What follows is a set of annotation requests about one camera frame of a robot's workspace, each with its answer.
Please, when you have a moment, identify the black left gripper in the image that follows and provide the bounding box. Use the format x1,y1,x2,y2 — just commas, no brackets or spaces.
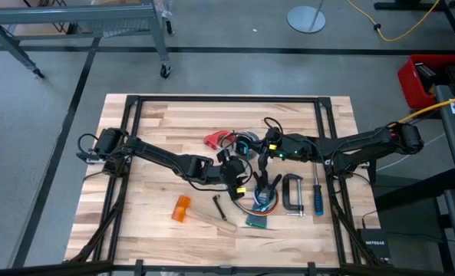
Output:
216,148,249,202

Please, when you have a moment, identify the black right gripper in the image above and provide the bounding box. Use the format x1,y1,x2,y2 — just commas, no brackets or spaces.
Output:
252,128,315,174

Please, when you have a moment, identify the teal sleeved cable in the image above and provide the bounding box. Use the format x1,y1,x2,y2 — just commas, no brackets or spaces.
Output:
236,140,252,159

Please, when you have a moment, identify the small black hex key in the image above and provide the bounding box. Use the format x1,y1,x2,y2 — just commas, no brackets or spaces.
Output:
211,194,228,222

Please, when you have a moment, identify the black spring clamp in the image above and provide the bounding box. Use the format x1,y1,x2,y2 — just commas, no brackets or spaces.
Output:
252,170,285,205

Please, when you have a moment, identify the red plastic tape dispenser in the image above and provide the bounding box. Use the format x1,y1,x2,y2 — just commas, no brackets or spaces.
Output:
203,130,236,151

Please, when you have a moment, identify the black C-clamp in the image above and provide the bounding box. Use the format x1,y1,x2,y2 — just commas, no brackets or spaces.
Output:
282,172,307,218

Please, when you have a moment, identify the dark flat pouch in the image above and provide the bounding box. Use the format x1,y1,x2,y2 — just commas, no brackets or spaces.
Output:
245,202,269,228

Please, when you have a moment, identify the orange-headed wooden mallet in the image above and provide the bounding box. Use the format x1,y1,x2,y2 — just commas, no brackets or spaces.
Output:
171,194,239,234

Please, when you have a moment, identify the blue and black screwdriver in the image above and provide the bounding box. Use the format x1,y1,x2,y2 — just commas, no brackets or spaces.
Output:
312,163,325,217

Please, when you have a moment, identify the red plastic bin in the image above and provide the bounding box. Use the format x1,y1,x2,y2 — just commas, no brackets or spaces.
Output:
397,53,455,110

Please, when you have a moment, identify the black standing desk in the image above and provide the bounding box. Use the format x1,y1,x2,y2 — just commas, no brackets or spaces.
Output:
373,0,455,53

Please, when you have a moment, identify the grey metal wheeled cart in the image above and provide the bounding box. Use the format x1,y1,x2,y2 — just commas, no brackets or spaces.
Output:
0,0,174,80

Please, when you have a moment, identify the black cord coil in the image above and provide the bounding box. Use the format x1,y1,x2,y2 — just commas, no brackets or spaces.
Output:
221,132,247,150

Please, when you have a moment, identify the white floor cable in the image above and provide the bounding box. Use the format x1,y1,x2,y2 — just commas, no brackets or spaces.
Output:
375,133,447,173

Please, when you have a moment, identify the black Netgear network switch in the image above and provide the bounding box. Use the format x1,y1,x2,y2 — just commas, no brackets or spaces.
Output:
356,228,392,260

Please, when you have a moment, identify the yellow cord with black plug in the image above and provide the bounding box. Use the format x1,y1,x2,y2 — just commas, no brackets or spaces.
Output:
345,0,441,43

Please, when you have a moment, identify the yellow power cord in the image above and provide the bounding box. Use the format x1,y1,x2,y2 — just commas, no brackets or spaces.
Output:
397,93,455,126

